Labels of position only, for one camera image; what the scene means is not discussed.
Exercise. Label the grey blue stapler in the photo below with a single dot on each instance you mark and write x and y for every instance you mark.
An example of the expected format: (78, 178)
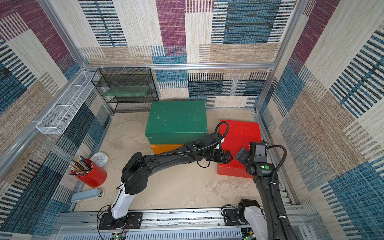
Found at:
(89, 195)

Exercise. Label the black wire mesh shelf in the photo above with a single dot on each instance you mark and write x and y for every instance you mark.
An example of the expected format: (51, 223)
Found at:
(106, 78)

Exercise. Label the white round device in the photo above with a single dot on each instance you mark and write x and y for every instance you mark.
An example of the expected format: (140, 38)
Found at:
(100, 158)

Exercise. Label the green plastic case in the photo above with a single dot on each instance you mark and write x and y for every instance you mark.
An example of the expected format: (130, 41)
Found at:
(127, 92)

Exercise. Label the white wire mesh basket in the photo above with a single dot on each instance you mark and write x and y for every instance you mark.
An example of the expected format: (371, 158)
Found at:
(61, 114)

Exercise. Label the red pencil cup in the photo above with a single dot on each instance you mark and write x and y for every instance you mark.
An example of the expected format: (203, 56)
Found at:
(95, 177)

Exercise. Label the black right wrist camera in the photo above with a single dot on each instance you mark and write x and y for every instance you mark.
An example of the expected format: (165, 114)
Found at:
(259, 148)

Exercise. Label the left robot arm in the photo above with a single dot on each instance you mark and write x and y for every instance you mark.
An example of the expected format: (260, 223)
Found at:
(139, 168)

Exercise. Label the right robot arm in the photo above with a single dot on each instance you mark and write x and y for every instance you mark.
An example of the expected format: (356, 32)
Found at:
(270, 221)

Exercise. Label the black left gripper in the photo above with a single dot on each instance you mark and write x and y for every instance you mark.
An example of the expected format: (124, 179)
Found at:
(222, 157)

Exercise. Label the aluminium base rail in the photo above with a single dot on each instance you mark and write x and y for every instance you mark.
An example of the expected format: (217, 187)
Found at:
(171, 224)

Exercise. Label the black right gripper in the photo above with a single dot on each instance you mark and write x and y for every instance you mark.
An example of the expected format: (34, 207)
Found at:
(243, 156)

